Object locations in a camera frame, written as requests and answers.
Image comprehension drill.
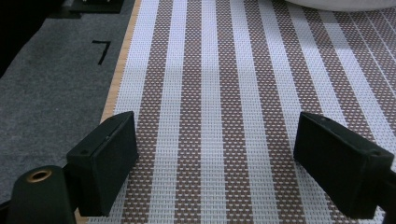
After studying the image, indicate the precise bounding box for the brown white striped placemat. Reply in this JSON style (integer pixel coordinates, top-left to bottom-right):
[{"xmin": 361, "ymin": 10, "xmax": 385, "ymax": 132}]
[{"xmin": 87, "ymin": 0, "xmax": 396, "ymax": 224}]

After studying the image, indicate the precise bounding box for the white plate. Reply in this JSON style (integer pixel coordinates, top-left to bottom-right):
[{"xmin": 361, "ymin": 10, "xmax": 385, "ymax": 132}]
[{"xmin": 284, "ymin": 0, "xmax": 396, "ymax": 13}]

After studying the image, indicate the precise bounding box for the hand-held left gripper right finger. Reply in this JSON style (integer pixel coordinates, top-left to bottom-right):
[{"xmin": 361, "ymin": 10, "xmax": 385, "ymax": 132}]
[{"xmin": 292, "ymin": 111, "xmax": 396, "ymax": 220}]

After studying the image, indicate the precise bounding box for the black stand base plate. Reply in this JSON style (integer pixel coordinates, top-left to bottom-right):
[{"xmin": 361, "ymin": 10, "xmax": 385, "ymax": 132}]
[{"xmin": 49, "ymin": 0, "xmax": 125, "ymax": 20}]

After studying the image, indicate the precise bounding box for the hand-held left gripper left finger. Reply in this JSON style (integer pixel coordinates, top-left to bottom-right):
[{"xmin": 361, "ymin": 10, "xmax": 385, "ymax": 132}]
[{"xmin": 64, "ymin": 110, "xmax": 140, "ymax": 217}]

